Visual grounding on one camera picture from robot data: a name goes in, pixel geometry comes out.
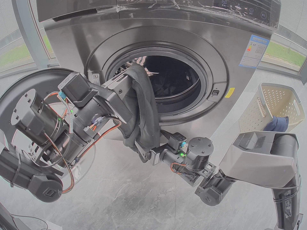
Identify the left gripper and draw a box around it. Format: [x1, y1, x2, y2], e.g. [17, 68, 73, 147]
[72, 69, 135, 140]

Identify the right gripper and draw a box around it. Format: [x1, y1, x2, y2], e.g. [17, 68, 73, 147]
[135, 139, 178, 168]

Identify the black garment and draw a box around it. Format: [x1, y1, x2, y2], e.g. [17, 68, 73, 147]
[122, 63, 161, 164]

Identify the heap of dark clothes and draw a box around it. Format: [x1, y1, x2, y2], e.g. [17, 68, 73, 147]
[153, 70, 193, 98]

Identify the grey washing machine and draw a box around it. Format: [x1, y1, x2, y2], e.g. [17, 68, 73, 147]
[36, 0, 281, 141]

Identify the washing machine door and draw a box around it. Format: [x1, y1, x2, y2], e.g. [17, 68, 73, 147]
[0, 67, 99, 184]

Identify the cream laundry basket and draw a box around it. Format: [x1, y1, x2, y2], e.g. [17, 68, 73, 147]
[239, 82, 303, 134]

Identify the dark blue garment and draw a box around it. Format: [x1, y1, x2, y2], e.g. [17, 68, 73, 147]
[263, 116, 290, 133]

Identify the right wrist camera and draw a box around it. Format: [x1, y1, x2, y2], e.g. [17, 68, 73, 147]
[159, 130, 188, 151]

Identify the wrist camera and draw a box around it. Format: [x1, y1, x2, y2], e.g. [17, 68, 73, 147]
[58, 72, 93, 108]
[159, 130, 188, 151]

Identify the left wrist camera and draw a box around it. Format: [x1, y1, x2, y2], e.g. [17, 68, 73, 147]
[58, 72, 93, 108]

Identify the black cable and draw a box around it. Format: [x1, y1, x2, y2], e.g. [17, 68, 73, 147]
[11, 213, 52, 230]

